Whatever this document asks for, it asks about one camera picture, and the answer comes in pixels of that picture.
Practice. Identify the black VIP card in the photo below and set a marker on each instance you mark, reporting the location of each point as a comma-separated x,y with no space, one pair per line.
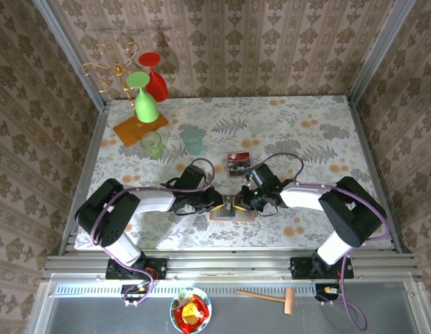
228,205

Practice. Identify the red credit card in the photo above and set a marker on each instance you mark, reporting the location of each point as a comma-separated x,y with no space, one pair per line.
240,157

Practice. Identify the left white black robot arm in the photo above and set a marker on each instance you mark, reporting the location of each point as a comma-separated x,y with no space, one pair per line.
156,202

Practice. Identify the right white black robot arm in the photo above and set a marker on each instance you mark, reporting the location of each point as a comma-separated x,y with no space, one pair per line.
302,196

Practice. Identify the blue plastic tumbler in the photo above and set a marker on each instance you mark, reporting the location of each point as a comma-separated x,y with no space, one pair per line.
193,142

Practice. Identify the green plastic tumbler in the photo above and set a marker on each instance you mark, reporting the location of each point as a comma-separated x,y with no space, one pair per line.
151,144

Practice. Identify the perforated metal strip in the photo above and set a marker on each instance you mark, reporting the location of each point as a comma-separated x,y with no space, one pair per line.
222,290

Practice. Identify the red wrapper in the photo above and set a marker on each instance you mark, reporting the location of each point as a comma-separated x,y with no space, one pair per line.
202,306

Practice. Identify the patterned ceramic bowl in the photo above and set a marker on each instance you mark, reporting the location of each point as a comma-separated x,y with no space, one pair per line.
175,302

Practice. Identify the wooden mallet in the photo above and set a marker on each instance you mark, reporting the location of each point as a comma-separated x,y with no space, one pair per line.
289,301

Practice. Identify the yellow crumpled paper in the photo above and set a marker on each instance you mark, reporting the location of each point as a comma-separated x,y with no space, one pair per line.
190,309

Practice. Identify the green wine glass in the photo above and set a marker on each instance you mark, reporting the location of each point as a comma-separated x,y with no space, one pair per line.
146,108

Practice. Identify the black connector box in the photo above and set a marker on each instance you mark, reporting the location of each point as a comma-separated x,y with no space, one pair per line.
323,291
132,290

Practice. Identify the red wine glass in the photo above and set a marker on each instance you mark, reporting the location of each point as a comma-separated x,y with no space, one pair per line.
158,88

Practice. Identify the grey metal shelf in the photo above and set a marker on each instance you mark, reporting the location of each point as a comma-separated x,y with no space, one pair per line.
392,313

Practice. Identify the aluminium mounting rail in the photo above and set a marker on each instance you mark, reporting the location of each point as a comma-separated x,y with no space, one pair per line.
229,266

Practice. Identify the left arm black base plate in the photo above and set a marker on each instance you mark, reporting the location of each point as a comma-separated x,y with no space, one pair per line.
156,268

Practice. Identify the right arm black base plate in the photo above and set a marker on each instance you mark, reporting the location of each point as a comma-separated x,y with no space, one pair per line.
300,269

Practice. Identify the aluminium side rail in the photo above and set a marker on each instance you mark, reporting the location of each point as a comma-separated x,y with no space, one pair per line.
89,156
369,149

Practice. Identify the aluminium frame post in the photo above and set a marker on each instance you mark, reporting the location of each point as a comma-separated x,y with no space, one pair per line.
61,35
387,35

